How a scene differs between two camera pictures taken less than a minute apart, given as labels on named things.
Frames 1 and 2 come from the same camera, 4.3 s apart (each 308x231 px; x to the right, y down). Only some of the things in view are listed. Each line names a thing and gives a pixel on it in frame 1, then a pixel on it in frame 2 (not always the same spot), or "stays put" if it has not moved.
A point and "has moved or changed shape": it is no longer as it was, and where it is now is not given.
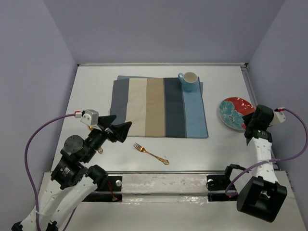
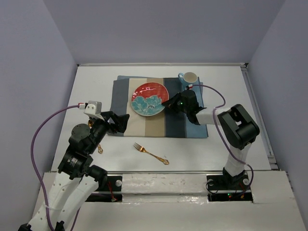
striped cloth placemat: (158, 106) stays put
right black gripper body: (248, 120) → (183, 108)
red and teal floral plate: (232, 109) has moved or changed shape
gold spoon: (100, 149) stays put
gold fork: (142, 149) stays put
